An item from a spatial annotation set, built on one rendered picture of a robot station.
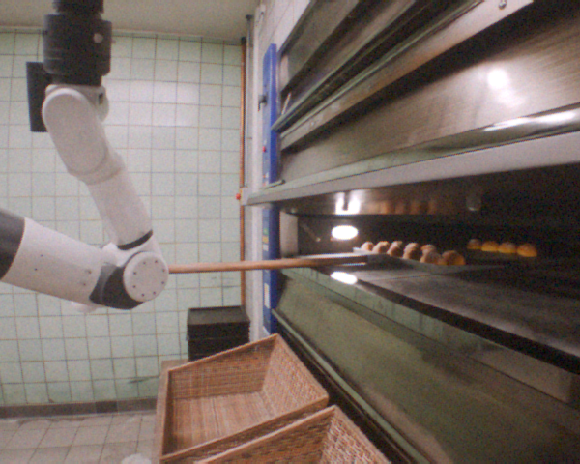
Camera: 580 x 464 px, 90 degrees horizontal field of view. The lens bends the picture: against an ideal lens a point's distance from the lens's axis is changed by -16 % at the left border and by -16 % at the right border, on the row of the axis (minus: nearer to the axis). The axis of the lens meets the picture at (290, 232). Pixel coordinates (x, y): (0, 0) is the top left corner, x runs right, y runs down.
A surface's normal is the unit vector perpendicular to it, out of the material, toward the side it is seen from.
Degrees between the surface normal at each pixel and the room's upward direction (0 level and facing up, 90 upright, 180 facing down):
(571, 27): 70
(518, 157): 79
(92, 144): 113
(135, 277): 98
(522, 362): 90
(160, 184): 90
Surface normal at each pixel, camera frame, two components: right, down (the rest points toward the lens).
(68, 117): 0.29, 0.44
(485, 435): -0.90, -0.32
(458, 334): -0.95, 0.02
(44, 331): 0.30, 0.05
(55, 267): 0.80, 0.16
